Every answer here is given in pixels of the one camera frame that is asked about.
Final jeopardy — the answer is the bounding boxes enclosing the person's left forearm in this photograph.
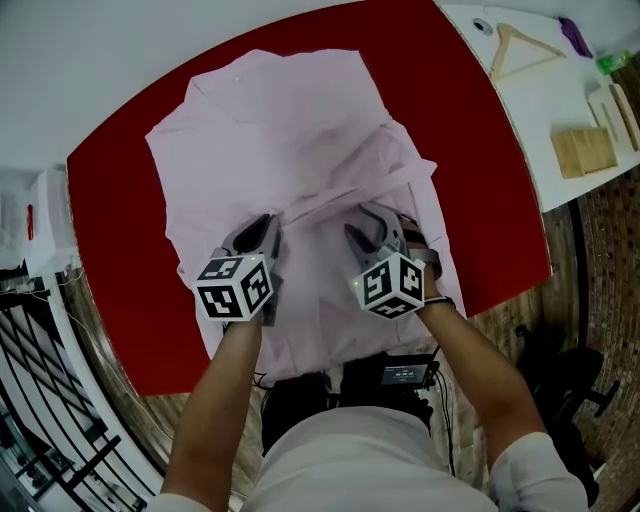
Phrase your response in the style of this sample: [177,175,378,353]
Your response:
[160,314,264,499]

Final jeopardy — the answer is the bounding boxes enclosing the red covered table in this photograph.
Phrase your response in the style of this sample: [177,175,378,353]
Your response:
[66,0,554,398]

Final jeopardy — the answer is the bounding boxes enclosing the white cabinet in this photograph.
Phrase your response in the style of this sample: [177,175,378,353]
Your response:
[24,168,81,276]

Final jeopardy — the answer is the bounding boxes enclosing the light wooden rack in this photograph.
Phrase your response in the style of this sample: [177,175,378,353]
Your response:
[587,83,640,154]

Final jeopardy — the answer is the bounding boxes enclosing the person's white shirt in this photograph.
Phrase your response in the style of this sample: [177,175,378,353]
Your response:
[147,405,591,512]

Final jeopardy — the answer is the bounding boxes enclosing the wooden box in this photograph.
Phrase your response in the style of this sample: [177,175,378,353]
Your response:
[549,127,619,180]

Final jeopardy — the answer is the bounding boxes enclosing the purple cloth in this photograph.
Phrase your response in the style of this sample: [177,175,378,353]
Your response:
[558,17,595,60]

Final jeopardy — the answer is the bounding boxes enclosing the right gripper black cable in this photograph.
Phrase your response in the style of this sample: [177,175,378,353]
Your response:
[429,344,457,476]

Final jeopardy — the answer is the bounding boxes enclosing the wooden clothes hanger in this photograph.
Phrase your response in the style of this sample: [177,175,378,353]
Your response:
[489,22,569,79]

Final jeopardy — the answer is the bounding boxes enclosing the black device with screen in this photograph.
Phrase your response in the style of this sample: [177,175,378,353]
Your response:
[380,354,441,389]

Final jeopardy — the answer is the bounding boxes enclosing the person's right hand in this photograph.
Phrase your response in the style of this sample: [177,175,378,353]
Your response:
[399,214,444,301]

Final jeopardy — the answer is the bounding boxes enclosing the green plastic bottle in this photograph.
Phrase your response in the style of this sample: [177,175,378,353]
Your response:
[595,49,636,75]

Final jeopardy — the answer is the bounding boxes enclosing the pink robe garment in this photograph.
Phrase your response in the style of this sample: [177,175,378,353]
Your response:
[144,48,469,381]

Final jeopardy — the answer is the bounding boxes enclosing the person's right forearm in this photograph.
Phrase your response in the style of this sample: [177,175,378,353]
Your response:
[422,302,549,469]

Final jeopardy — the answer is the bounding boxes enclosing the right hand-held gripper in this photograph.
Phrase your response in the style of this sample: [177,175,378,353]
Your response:
[343,202,444,321]

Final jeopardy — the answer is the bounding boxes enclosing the person's black trousers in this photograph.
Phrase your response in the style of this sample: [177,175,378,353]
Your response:
[259,352,436,456]

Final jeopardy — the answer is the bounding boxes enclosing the black office chair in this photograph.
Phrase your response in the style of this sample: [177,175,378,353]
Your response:
[514,324,621,506]

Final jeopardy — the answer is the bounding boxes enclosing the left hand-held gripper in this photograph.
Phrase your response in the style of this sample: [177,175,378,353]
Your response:
[192,213,284,327]

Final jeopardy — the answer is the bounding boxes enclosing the black and white stair railing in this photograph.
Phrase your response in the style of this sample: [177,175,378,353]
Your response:
[0,272,166,512]

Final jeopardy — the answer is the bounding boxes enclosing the white side table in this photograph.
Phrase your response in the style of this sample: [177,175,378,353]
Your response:
[437,3,640,214]

